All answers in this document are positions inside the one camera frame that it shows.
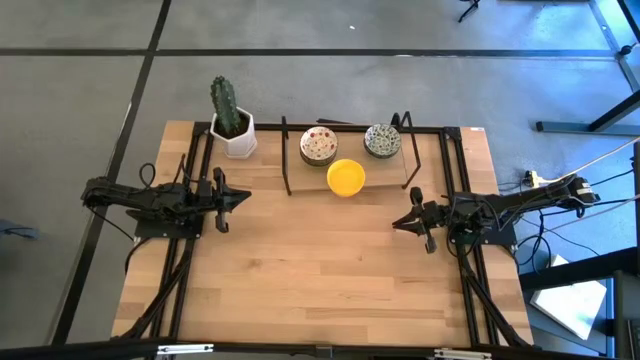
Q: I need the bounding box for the black side furniture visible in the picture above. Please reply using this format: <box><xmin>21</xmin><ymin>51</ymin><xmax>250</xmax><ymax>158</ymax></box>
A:
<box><xmin>518</xmin><ymin>247</ymin><xmax>640</xmax><ymax>360</ymax></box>

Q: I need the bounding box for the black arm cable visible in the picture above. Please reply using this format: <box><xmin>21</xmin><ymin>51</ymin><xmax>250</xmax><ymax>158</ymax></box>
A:
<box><xmin>138</xmin><ymin>162</ymin><xmax>157</xmax><ymax>190</ymax></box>

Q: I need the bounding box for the black metal rig frame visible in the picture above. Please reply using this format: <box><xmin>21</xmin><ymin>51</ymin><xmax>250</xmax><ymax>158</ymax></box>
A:
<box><xmin>0</xmin><ymin>119</ymin><xmax>640</xmax><ymax>360</ymax></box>

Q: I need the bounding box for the black desk leg frame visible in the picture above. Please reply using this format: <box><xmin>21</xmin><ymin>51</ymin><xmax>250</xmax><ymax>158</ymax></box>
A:
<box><xmin>535</xmin><ymin>0</ymin><xmax>640</xmax><ymax>137</ymax></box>

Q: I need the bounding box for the silver aluminium bracket bar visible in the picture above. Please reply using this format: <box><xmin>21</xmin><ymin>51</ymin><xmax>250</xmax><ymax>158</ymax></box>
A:
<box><xmin>433</xmin><ymin>348</ymin><xmax>494</xmax><ymax>360</ymax></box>
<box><xmin>157</xmin><ymin>343</ymin><xmax>215</xmax><ymax>356</ymax></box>

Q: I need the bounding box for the white power cable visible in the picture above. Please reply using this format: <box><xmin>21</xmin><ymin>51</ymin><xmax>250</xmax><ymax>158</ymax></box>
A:
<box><xmin>537</xmin><ymin>135</ymin><xmax>640</xmax><ymax>185</ymax></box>

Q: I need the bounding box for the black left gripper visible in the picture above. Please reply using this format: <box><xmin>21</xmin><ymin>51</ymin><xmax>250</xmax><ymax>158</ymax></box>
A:
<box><xmin>192</xmin><ymin>166</ymin><xmax>253</xmax><ymax>234</ymax></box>

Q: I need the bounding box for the white box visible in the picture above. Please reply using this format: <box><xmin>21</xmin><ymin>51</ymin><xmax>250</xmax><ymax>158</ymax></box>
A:
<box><xmin>529</xmin><ymin>253</ymin><xmax>609</xmax><ymax>341</ymax></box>

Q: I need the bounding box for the white plant pot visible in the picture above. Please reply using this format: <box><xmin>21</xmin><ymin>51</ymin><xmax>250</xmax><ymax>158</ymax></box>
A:
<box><xmin>209</xmin><ymin>107</ymin><xmax>259</xmax><ymax>160</ymax></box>

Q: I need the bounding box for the wooden shelf with black frame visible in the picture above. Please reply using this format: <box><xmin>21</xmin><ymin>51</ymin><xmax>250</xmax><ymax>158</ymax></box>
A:
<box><xmin>280</xmin><ymin>110</ymin><xmax>425</xmax><ymax>197</ymax></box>

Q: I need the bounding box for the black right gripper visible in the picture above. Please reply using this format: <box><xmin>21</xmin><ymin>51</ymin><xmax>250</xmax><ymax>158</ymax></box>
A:
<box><xmin>391</xmin><ymin>186</ymin><xmax>454</xmax><ymax>255</ymax></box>

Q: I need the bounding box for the green cactus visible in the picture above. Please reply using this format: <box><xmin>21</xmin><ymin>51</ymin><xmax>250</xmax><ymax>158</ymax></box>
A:
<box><xmin>209</xmin><ymin>75</ymin><xmax>242</xmax><ymax>137</ymax></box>

